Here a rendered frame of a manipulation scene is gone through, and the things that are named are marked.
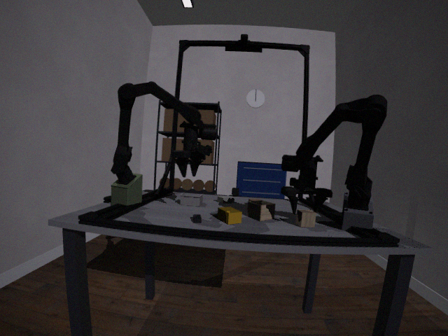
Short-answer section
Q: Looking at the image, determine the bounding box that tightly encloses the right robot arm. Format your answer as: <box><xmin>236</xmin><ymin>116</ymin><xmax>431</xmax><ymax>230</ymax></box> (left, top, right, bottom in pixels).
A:
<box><xmin>111</xmin><ymin>81</ymin><xmax>216</xmax><ymax>185</ymax></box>

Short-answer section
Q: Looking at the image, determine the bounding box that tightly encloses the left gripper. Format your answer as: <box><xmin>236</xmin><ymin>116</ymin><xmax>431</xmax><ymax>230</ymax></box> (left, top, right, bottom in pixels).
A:
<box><xmin>281</xmin><ymin>173</ymin><xmax>333</xmax><ymax>214</ymax></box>

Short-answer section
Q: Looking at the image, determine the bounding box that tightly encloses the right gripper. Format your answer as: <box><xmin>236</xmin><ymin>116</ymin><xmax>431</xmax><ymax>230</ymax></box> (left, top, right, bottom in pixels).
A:
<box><xmin>171</xmin><ymin>138</ymin><xmax>206</xmax><ymax>177</ymax></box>

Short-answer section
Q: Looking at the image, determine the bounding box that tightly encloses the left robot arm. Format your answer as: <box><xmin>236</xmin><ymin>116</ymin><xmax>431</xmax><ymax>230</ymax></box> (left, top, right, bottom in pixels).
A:
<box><xmin>281</xmin><ymin>94</ymin><xmax>387</xmax><ymax>211</ymax></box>

